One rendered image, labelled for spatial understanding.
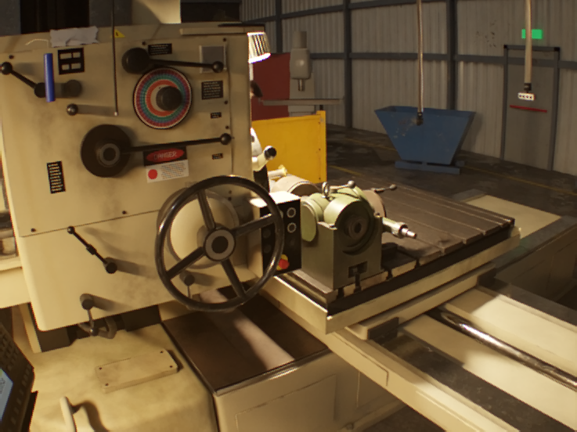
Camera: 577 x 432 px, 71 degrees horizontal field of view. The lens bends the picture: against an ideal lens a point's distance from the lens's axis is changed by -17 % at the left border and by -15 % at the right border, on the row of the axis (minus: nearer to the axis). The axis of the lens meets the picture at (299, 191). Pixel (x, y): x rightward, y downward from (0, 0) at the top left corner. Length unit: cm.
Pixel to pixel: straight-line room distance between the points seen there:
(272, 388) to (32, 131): 134
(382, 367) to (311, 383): 41
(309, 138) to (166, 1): 282
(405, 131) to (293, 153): 344
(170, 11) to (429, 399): 182
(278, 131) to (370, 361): 292
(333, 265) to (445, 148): 601
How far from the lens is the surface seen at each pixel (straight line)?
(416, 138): 758
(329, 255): 162
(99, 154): 123
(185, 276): 144
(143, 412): 180
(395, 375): 175
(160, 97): 125
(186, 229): 130
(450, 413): 162
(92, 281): 141
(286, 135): 441
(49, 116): 128
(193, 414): 185
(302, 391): 207
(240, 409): 195
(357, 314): 174
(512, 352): 196
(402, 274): 188
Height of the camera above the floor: 178
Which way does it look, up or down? 16 degrees down
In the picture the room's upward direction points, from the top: 1 degrees counter-clockwise
